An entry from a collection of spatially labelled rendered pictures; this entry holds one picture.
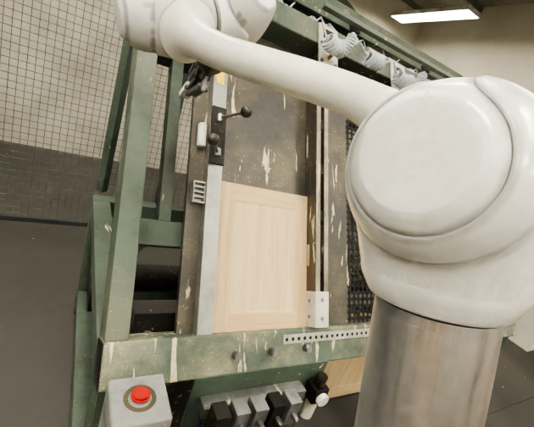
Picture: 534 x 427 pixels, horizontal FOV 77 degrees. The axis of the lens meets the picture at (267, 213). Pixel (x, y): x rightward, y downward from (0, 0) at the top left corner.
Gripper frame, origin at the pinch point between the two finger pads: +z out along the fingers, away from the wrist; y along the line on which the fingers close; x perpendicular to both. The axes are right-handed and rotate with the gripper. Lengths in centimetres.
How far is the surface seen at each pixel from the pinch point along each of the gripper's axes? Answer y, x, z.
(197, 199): 27.6, 10.3, 15.1
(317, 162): 8, 55, 8
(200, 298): 58, 12, 12
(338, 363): 94, 102, 48
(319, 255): 43, 56, 8
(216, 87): -11.0, 13.1, 11.5
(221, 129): 3.7, 15.4, 10.5
